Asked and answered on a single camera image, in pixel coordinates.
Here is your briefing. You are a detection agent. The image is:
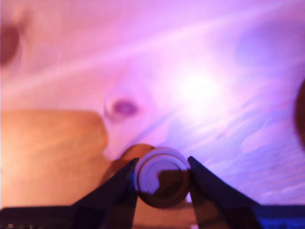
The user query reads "brown coffee capsule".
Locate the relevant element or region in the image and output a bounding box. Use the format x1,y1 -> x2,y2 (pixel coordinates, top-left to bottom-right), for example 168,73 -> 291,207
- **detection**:
133,146 -> 191,208

